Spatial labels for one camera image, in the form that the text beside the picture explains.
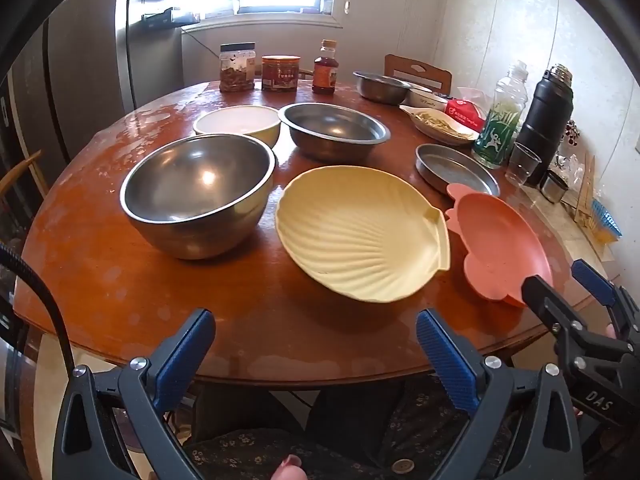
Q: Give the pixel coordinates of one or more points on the grey refrigerator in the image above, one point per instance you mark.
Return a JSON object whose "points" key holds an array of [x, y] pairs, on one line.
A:
{"points": [[85, 60]]}

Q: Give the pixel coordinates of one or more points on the person's left hand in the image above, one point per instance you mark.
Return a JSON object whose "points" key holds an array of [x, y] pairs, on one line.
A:
{"points": [[289, 467]]}

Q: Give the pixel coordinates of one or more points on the red berry decoration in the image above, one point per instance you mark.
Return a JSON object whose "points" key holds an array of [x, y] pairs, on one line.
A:
{"points": [[572, 132]]}

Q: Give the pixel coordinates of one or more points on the black thermos flask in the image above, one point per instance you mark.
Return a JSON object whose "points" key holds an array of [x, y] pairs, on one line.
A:
{"points": [[542, 115]]}

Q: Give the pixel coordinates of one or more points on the white printed ceramic bowl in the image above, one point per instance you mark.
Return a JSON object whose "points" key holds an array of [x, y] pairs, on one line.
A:
{"points": [[425, 100]]}

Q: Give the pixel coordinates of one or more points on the deep steel bowl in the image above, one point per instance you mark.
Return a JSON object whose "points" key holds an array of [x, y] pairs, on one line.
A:
{"points": [[200, 180]]}

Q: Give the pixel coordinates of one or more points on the red tissue packet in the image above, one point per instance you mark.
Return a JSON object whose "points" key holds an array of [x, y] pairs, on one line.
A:
{"points": [[462, 112]]}

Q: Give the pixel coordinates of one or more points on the clear plastic cup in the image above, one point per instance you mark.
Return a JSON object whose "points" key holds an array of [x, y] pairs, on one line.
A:
{"points": [[522, 162]]}

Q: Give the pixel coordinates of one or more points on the small round steel plate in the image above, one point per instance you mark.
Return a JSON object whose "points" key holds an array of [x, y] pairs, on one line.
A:
{"points": [[450, 167]]}

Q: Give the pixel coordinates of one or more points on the red label jar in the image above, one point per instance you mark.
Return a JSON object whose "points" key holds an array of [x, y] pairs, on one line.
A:
{"points": [[280, 75]]}

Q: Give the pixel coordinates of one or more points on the plain wooden chair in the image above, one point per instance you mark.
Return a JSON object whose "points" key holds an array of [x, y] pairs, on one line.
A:
{"points": [[20, 167]]}

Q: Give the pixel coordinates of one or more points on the blue paper liners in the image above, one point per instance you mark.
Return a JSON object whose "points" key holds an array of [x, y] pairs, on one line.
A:
{"points": [[605, 217]]}

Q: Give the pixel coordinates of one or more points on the green label plastic bottle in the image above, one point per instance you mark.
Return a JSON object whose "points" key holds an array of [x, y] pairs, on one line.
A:
{"points": [[497, 135]]}

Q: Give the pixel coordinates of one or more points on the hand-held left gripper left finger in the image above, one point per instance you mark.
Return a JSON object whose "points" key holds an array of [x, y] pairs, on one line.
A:
{"points": [[180, 360]]}

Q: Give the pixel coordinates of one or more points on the yellow shell-shaped plate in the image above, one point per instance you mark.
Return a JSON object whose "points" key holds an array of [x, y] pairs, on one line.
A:
{"points": [[350, 230]]}

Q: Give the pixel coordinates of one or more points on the wooden clips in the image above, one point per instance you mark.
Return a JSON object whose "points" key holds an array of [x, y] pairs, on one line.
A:
{"points": [[585, 195]]}

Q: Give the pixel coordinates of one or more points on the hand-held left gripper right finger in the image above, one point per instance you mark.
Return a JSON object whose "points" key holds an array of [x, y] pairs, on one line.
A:
{"points": [[445, 355]]}

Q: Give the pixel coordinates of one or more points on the pink plastic plate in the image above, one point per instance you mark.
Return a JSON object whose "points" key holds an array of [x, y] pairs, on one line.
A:
{"points": [[495, 240]]}

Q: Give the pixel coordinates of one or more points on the steel thermos lid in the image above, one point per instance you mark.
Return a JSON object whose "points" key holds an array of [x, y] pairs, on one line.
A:
{"points": [[552, 187]]}

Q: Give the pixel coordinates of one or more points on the small steel bowl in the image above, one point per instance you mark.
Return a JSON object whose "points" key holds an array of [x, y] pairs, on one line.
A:
{"points": [[380, 87]]}

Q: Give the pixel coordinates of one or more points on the clear jar black lid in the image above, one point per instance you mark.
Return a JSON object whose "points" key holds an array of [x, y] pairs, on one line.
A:
{"points": [[237, 67]]}

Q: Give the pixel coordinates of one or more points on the wooden chair carved back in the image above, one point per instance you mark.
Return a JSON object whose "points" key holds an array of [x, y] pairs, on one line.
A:
{"points": [[400, 67]]}

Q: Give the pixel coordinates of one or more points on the brown sauce bottle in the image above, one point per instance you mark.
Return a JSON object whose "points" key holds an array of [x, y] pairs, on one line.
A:
{"points": [[325, 72]]}

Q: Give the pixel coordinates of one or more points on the wide steel basin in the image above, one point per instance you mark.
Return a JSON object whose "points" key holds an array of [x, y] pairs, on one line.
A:
{"points": [[330, 125]]}

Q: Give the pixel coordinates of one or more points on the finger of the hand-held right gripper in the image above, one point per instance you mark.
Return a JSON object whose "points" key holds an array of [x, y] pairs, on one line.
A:
{"points": [[545, 300], [592, 280]]}

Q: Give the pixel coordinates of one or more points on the person's right hand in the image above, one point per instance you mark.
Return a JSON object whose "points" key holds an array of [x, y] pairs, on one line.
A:
{"points": [[610, 331]]}

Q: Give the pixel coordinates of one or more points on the white oval dish with food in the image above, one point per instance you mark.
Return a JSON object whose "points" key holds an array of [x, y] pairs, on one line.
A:
{"points": [[435, 122]]}

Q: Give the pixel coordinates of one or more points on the yellow ceramic bowl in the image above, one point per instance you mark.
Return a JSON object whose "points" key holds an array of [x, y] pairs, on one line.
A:
{"points": [[235, 122]]}

